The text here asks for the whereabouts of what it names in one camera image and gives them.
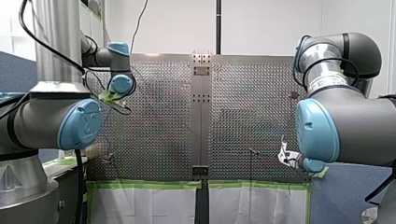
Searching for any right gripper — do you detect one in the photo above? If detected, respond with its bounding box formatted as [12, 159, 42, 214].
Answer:
[288, 152, 303, 170]

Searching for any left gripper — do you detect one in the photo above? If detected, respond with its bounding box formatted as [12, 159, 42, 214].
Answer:
[115, 104, 133, 116]

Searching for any black upright pole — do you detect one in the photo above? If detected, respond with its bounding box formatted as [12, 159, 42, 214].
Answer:
[215, 0, 222, 56]

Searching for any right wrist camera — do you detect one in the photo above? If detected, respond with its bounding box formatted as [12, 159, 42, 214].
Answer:
[277, 142, 301, 169]

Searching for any metal post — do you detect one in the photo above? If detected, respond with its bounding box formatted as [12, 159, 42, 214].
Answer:
[247, 147, 261, 182]

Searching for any thin black wire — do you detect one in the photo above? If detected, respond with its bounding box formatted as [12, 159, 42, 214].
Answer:
[129, 0, 149, 54]

